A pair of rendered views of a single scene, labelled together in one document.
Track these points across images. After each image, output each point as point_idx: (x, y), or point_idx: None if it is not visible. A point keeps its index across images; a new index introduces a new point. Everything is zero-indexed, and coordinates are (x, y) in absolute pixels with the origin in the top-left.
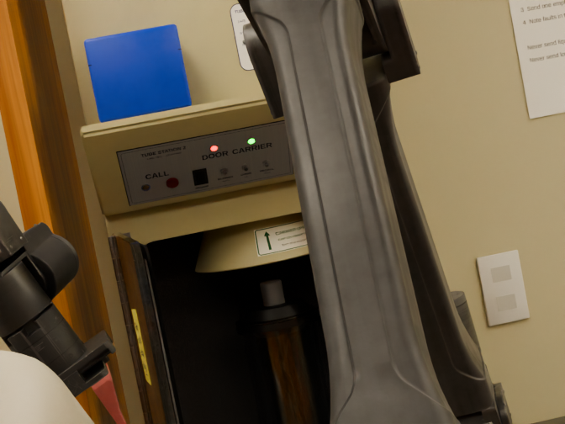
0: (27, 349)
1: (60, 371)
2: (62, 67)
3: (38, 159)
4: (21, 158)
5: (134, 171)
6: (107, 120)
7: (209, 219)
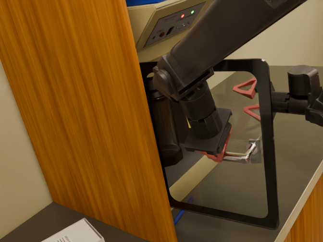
0: (212, 122)
1: (221, 128)
2: None
3: (130, 24)
4: (124, 24)
5: (156, 29)
6: (160, 1)
7: (158, 52)
